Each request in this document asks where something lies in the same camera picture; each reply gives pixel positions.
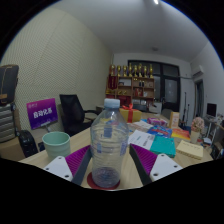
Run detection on white booklet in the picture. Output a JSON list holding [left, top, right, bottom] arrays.
[[128, 129, 156, 151]]

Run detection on teal book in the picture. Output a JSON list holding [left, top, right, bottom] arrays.
[[149, 135, 177, 158]]

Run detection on dark glass door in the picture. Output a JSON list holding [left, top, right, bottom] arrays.
[[128, 59, 183, 113]]

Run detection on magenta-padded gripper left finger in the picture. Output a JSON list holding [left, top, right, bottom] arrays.
[[43, 144, 93, 186]]

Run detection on purple sign board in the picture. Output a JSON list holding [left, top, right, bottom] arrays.
[[26, 97, 59, 130]]

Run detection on pale green ribbed cup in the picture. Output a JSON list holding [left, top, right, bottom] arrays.
[[41, 131, 72, 160]]

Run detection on computer monitor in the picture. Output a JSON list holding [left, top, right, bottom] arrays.
[[205, 102, 218, 118]]

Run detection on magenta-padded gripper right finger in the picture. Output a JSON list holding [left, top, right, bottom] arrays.
[[129, 143, 184, 186]]

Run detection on wooden shelf unit with trophies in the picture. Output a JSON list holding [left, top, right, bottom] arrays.
[[105, 63, 156, 108]]

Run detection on blue book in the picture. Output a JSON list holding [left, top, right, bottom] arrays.
[[147, 124, 173, 138]]

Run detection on flat yellow book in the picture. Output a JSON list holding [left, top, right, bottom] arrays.
[[175, 139, 204, 160]]

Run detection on white wall air conditioner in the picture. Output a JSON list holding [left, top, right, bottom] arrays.
[[191, 64, 204, 78]]

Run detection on clear plastic water bottle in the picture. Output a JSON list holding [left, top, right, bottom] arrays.
[[89, 98, 130, 188]]

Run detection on flat round red coaster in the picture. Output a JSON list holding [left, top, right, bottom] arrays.
[[86, 171, 122, 191]]

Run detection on small orange carton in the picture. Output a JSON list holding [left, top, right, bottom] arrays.
[[169, 111, 181, 129]]

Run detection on pink flowers in white pot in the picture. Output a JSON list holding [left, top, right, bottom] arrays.
[[189, 116, 205, 144]]

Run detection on black microphone stand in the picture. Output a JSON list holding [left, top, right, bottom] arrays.
[[182, 92, 190, 127]]

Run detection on black office chair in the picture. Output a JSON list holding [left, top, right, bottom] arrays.
[[59, 94, 99, 137]]

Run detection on yellow gift box red ribbon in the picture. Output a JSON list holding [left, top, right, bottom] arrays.
[[119, 103, 143, 124]]

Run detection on orange book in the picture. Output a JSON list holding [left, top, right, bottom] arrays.
[[171, 128, 191, 141]]

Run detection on grey striped high-back chair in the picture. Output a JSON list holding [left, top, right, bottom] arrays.
[[0, 64, 20, 144]]

